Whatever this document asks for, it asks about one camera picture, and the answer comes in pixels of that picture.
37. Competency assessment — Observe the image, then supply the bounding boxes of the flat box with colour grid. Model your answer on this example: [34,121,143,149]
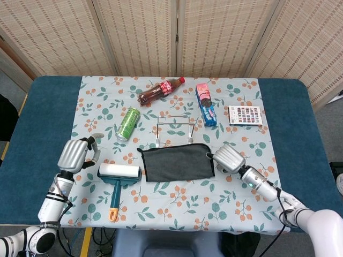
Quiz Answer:
[228,105,263,126]

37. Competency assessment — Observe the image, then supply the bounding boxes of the grey robot torso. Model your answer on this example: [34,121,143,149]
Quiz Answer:
[111,229,223,257]

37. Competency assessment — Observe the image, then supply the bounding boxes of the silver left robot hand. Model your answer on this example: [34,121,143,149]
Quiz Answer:
[57,133,104,174]

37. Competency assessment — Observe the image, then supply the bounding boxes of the black cables under table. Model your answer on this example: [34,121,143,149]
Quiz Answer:
[56,226,116,257]

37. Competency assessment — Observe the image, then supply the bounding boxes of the woven folding screen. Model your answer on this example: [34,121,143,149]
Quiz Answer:
[0,0,343,113]

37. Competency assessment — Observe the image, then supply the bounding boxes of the blue microfibre cloth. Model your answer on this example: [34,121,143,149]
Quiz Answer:
[136,143,217,183]

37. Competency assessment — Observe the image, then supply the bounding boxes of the clear acrylic stand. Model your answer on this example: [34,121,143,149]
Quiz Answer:
[155,115,196,148]

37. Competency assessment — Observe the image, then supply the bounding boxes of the blue and pink cookie box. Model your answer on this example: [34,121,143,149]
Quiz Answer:
[195,82,217,127]

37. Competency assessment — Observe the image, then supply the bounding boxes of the teal lint roller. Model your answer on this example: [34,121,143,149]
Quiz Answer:
[96,163,142,222]

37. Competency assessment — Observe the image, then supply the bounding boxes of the cola bottle with red label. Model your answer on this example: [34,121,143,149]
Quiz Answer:
[137,77,186,107]

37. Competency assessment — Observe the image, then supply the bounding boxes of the green energy drink can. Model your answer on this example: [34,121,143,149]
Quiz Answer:
[115,107,141,142]

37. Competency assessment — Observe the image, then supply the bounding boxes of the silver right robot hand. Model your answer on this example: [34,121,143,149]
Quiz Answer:
[205,145,247,175]

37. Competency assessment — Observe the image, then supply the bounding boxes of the floral patterned tablecloth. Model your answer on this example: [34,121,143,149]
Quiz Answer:
[55,75,289,235]

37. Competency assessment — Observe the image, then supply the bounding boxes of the black object beside table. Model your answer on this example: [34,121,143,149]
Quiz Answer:
[0,92,21,141]

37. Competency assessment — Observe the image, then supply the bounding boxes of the teal table cover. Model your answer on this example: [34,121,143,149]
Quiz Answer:
[0,75,338,233]

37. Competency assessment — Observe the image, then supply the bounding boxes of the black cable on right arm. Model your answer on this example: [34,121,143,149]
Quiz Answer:
[264,179,297,257]

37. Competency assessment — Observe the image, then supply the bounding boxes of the black bag under table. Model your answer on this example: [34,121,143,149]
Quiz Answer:
[221,231,261,257]

